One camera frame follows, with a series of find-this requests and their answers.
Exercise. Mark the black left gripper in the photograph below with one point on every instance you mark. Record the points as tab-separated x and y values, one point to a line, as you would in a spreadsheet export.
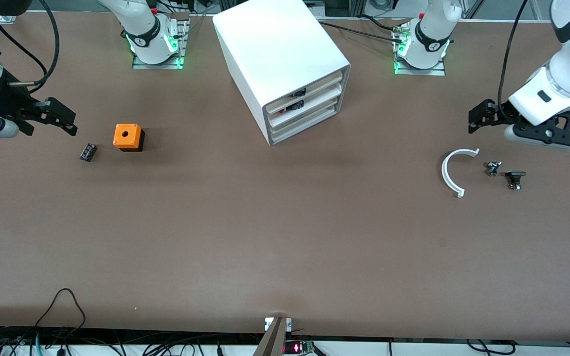
501	111

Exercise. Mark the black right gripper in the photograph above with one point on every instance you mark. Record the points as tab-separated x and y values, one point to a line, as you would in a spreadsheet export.
4	99

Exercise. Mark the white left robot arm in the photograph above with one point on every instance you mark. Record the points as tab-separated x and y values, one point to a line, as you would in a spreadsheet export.
569	74

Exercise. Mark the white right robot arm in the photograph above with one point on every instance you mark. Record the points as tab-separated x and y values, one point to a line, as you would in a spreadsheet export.
144	29

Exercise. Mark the white drawer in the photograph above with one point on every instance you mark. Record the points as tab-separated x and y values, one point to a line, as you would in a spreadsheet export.
322	84
309	121
319	99

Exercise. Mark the dark cylindrical capacitor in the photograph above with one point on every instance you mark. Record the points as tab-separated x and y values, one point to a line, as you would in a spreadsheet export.
88	152

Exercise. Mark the small silver metal part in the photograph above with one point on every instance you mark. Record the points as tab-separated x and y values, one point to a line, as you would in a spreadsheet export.
493	168

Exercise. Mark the white curved plastic arc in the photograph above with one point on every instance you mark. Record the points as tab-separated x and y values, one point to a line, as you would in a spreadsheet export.
446	175

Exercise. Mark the small device with red light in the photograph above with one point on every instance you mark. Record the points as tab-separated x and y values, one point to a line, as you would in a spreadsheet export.
297	347

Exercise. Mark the orange button enclosure box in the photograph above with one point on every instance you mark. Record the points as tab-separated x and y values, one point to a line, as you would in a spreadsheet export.
126	134

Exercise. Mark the small black switch part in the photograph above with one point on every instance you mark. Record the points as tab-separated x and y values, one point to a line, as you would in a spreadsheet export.
515	178

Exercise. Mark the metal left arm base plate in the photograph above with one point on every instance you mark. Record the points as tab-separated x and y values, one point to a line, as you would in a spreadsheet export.
418	71

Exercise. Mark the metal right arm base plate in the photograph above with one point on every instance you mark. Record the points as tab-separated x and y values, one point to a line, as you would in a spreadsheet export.
183	39

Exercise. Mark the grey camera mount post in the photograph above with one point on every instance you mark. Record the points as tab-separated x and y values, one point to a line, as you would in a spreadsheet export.
272	341

